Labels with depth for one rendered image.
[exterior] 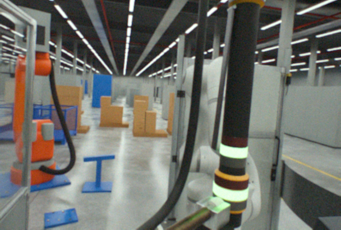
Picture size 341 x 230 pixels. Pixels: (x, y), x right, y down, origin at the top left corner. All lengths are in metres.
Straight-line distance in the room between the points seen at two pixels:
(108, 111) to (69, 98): 1.94
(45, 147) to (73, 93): 4.27
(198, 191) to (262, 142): 1.61
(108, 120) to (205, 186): 8.69
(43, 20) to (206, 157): 3.67
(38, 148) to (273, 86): 3.52
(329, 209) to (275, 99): 1.05
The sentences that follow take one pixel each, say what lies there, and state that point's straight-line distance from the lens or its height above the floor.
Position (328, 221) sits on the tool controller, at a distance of 1.06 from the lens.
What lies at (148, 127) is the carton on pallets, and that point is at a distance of 7.96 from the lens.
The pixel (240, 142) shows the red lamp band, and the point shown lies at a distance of 0.29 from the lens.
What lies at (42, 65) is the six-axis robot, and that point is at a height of 1.93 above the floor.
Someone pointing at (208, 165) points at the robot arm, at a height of 1.37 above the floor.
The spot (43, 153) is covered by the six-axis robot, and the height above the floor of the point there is 0.52.
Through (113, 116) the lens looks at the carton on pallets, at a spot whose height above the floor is 0.43.
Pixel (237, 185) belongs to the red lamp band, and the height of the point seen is 1.57.
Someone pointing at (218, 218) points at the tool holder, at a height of 1.54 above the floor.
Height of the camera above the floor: 1.67
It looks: 3 degrees down
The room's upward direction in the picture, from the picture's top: 4 degrees clockwise
